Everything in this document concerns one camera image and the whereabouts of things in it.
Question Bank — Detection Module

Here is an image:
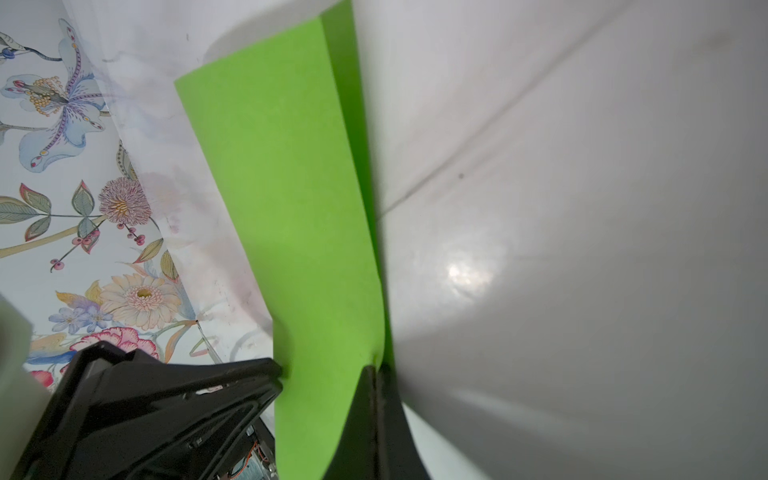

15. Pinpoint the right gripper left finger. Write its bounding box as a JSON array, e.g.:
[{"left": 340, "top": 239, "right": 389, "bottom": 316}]
[{"left": 323, "top": 366, "right": 377, "bottom": 480}]

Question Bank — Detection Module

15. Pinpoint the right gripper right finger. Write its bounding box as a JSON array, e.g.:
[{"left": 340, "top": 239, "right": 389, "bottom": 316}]
[{"left": 375, "top": 364, "right": 431, "bottom": 480}]

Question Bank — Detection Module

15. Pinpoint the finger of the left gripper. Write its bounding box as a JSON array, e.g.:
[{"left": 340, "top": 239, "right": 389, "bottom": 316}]
[{"left": 11, "top": 341, "right": 282, "bottom": 479}]

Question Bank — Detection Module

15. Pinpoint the green square paper sheet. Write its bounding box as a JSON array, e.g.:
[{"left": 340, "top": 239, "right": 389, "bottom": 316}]
[{"left": 175, "top": 1, "right": 385, "bottom": 479}]

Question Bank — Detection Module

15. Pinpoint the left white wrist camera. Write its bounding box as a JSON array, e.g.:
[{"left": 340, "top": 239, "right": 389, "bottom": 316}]
[{"left": 1, "top": 297, "right": 50, "bottom": 479}]

